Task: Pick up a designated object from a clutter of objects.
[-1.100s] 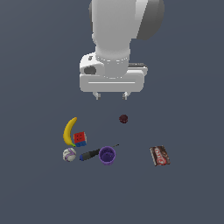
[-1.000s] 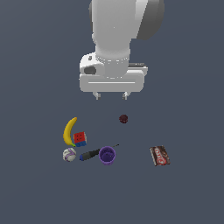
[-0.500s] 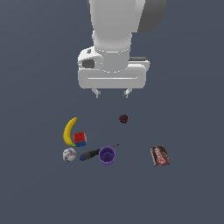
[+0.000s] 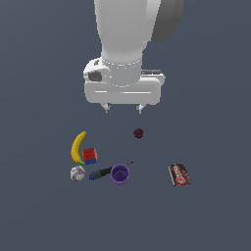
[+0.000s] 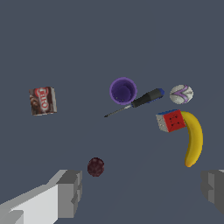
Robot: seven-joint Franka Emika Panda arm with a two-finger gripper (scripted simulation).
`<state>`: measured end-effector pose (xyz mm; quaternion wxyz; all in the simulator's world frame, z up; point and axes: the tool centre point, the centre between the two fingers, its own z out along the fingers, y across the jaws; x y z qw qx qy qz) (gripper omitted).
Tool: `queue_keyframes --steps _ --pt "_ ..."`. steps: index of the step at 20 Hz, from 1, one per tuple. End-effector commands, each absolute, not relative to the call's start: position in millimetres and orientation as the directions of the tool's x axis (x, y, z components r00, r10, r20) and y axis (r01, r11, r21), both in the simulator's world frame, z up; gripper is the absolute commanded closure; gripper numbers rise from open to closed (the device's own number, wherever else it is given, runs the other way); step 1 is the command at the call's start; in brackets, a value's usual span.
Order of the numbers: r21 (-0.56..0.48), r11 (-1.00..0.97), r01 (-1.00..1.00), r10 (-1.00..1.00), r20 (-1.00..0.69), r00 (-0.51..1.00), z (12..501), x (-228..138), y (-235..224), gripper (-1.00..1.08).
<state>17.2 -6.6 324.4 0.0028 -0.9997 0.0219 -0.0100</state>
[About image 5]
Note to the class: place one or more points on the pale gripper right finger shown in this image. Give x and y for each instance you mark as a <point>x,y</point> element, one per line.
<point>214,188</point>

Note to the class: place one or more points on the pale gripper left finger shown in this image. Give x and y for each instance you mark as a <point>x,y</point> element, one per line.
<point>43,199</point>

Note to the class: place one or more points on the yellow banana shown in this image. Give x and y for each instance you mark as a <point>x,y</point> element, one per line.
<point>194,140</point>

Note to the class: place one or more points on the dark red plum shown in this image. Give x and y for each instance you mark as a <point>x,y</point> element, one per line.
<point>95,166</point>

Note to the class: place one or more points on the rubiks cube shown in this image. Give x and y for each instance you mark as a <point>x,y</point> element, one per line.
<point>172,120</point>

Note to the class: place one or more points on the brown pudding box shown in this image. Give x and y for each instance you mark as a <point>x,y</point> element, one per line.
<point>43,101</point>

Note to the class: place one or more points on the white purple baseball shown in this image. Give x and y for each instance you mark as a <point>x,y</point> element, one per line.
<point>181,94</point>

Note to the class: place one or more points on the purple cup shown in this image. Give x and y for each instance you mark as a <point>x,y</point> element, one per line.
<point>123,91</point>

